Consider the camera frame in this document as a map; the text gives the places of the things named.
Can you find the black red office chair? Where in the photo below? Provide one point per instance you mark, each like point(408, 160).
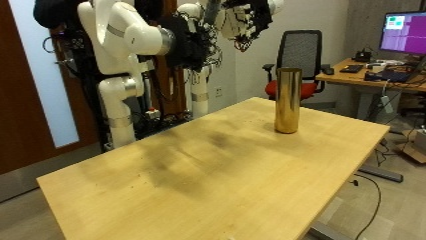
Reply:
point(300, 50)

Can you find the red emergency stop button box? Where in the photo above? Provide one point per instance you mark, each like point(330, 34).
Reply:
point(151, 114)

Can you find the black computer mouse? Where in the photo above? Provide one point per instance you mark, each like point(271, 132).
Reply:
point(327, 71)

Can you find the wooden office desk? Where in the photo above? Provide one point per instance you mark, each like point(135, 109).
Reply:
point(340, 77)

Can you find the black keyboard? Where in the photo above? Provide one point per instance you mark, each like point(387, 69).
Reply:
point(351, 69)

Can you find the black desk phone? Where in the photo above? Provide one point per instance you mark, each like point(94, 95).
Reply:
point(362, 56)

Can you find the computer monitor purple screen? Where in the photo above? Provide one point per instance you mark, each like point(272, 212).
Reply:
point(406, 33)

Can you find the white hanging power adapter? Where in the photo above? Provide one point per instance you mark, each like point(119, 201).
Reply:
point(386, 100)

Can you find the brown door frosted glass panel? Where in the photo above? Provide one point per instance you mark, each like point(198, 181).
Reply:
point(26, 100)

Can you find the cardboard box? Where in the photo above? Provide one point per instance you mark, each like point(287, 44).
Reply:
point(416, 146)

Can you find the white wall outlet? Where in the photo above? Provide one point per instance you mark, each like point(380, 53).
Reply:
point(218, 91)

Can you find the grey metal table frame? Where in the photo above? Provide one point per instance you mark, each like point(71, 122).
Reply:
point(380, 174)

